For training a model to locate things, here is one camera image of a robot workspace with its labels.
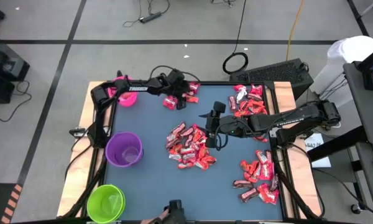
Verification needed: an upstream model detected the black desk crossbar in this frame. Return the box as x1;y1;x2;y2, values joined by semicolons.
306;125;370;163

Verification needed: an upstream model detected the white bagged bin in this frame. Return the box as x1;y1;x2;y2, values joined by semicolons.
310;35;373;105

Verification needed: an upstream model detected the black frame strut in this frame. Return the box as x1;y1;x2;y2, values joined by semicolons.
61;148;108;218
272;148;325;220

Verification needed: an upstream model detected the grey chair leg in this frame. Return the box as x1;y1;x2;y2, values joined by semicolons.
359;0;373;18

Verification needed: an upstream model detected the person's hand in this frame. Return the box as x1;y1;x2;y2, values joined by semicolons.
140;208;171;224

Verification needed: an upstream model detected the white cable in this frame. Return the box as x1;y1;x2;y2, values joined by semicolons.
322;120;343;129

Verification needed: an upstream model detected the red square candy packet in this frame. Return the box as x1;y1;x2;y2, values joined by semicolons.
162;95;178;111

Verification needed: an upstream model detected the purple plastic basket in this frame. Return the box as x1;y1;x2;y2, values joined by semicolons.
104;131;144;169

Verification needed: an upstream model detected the thin black power cord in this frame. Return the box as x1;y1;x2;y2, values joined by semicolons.
122;0;171;29

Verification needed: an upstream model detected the pink plastic basket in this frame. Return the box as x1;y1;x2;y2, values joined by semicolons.
107;75;139;108

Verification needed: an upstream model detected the black coiled cable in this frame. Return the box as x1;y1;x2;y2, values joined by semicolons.
221;0;250;75

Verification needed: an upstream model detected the wooden side board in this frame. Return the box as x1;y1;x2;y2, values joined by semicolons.
273;81;323;218
56;81;108;218

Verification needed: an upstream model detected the long yellow cable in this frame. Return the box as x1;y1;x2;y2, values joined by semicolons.
285;0;306;62

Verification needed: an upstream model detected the white paper sheet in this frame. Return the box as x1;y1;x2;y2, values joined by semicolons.
303;133;332;169

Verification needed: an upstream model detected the black monitor pink screen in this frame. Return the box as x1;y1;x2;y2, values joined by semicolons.
356;43;373;93

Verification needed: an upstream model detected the black handheld device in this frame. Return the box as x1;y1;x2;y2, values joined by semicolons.
162;199;187;224

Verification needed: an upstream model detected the large red candy packet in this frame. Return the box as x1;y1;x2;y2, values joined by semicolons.
256;182;280;205
259;161;275;181

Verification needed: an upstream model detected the grey desk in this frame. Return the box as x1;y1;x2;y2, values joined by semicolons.
343;61;373;220

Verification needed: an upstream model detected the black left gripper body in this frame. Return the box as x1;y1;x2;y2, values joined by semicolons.
166;68;190;96

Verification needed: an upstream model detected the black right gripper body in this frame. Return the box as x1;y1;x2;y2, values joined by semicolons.
206;108;248;139

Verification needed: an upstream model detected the white silver candy packet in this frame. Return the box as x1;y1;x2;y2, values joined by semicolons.
235;86;249;104

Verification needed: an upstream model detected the green plastic basket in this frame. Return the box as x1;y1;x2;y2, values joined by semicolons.
86;184;127;224

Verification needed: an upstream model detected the black power strip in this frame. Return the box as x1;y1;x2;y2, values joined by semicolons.
139;11;163;24

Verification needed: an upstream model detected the small black mount bracket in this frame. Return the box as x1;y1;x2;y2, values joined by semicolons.
68;126;88;139

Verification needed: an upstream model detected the black floor cable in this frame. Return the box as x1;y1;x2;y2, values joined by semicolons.
0;80;33;123

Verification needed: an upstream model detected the silver red candy packet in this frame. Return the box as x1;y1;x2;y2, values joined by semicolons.
254;149;269;165

